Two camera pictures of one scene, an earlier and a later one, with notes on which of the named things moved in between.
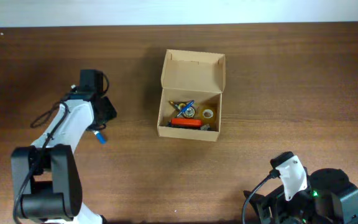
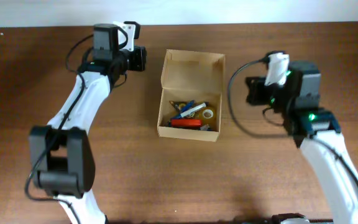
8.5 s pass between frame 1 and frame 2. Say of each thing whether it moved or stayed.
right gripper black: moved
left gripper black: moved
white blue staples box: stayed
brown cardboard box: stayed
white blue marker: moved
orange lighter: stayed
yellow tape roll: stayed
